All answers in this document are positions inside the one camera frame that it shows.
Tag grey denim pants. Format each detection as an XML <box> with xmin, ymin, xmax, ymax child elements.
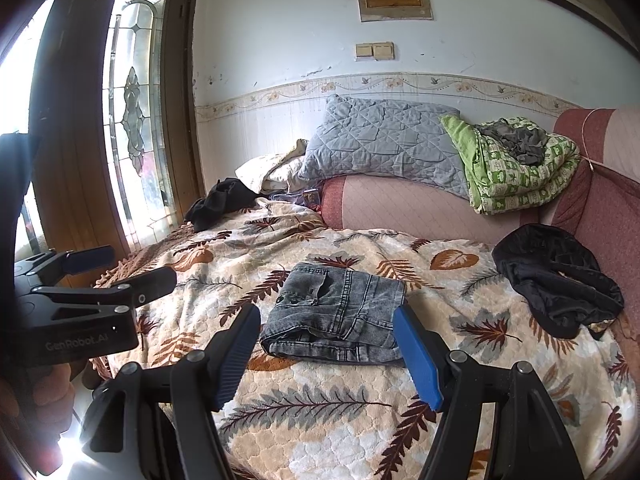
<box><xmin>259</xmin><ymin>262</ymin><xmax>406</xmax><ymax>365</ymax></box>

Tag person left hand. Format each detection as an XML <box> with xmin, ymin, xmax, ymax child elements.
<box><xmin>1</xmin><ymin>363</ymin><xmax>75</xmax><ymax>470</ymax></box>

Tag black garment on sofa right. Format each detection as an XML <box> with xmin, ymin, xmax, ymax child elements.
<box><xmin>491</xmin><ymin>223</ymin><xmax>625</xmax><ymax>340</ymax></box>

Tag black garment on sofa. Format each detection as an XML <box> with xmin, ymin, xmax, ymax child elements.
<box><xmin>491</xmin><ymin>223</ymin><xmax>625</xmax><ymax>340</ymax></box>
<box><xmin>184</xmin><ymin>178</ymin><xmax>260</xmax><ymax>232</ymax></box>

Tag wooden stained glass door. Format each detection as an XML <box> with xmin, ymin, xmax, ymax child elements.
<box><xmin>1</xmin><ymin>0</ymin><xmax>203</xmax><ymax>259</ymax></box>

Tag leaf pattern blanket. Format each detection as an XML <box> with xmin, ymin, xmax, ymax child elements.
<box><xmin>99</xmin><ymin>200</ymin><xmax>639</xmax><ymax>479</ymax></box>

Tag black garment on sofa left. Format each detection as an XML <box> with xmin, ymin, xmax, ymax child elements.
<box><xmin>184</xmin><ymin>178</ymin><xmax>260</xmax><ymax>232</ymax></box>

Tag white cream pillow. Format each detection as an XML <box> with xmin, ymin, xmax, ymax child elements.
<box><xmin>235</xmin><ymin>139</ymin><xmax>309</xmax><ymax>195</ymax></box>

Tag green patterned folded blanket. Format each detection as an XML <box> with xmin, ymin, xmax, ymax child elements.
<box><xmin>440</xmin><ymin>115</ymin><xmax>580</xmax><ymax>214</ymax></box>

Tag dark grey crumpled garment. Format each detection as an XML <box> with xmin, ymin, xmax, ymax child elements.
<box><xmin>476</xmin><ymin>117</ymin><xmax>548</xmax><ymax>166</ymax></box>

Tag grey quilted pillow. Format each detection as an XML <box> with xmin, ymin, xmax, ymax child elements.
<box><xmin>300</xmin><ymin>94</ymin><xmax>468</xmax><ymax>198</ymax></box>

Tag beige wall switch plate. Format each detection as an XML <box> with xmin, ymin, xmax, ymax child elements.
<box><xmin>355</xmin><ymin>41</ymin><xmax>396</xmax><ymax>61</ymax></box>

